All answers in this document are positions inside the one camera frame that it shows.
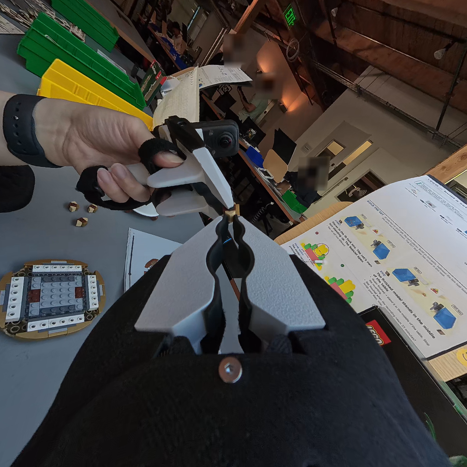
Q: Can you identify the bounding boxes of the lego instruction booklet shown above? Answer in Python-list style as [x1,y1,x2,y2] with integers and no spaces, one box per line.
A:
[124,228,183,293]

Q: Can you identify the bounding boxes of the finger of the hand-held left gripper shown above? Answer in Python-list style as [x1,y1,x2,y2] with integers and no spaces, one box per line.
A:
[191,147,235,210]

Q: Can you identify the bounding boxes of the small green lego box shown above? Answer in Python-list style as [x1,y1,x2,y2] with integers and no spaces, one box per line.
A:
[139,60,168,107]

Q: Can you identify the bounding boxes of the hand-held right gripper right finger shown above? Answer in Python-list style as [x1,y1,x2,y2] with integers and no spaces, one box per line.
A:
[233,215,326,352]

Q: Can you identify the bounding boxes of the green plastic bin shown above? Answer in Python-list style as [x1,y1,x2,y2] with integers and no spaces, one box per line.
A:
[17,12,147,110]
[50,0,120,52]
[280,189,308,215]

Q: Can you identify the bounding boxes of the blue plastic bin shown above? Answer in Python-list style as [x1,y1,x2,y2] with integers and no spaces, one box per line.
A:
[244,147,265,169]

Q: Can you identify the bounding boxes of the person's left hand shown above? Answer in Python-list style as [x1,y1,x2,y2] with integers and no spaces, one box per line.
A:
[33,97,185,204]

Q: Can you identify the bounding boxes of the yellow plastic bin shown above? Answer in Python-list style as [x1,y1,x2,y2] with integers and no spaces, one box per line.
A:
[37,58,154,131]

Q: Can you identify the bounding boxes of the black wrist watch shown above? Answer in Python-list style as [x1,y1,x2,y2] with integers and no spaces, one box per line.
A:
[2,94,62,169]

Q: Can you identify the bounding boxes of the black textured pad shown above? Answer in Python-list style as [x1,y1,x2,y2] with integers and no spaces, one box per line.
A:
[0,165,36,213]

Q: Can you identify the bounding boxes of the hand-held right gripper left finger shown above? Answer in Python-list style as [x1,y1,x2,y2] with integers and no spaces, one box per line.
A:
[134,215,229,354]

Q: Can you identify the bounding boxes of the numbered paper bag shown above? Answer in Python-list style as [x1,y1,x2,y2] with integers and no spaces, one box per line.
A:
[153,67,201,129]

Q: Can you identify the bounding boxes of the black bamboo lego set box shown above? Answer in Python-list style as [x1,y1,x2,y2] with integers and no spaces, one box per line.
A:
[359,305,467,460]

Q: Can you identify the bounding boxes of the round lego base model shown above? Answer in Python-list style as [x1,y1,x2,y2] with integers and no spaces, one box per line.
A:
[0,258,107,341]

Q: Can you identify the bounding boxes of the laser cut wooden sheets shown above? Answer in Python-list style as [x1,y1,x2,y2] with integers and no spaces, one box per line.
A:
[0,0,87,41]

